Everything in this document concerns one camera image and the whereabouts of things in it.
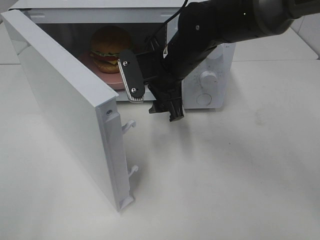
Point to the lower white timer knob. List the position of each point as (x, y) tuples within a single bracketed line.
[(207, 79)]

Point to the upper white power knob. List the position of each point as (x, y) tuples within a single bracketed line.
[(214, 58)]

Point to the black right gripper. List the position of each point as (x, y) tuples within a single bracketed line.
[(153, 71)]

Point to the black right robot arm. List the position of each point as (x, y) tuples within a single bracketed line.
[(202, 26)]

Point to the white microwave door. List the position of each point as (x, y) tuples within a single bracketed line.
[(80, 107)]

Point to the pink round plate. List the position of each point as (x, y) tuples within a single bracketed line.
[(114, 80)]

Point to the toy hamburger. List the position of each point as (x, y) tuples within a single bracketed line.
[(106, 44)]

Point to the round white door button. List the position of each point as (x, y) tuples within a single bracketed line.
[(204, 99)]

